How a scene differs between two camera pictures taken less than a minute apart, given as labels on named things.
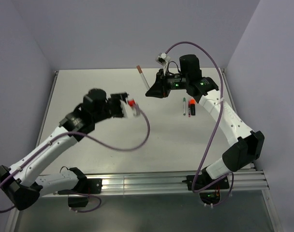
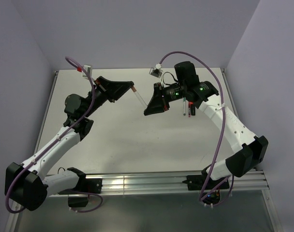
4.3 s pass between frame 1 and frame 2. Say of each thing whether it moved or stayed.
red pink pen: stayed
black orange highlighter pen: stayed
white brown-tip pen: moved
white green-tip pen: stayed
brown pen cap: moved
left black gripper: moved
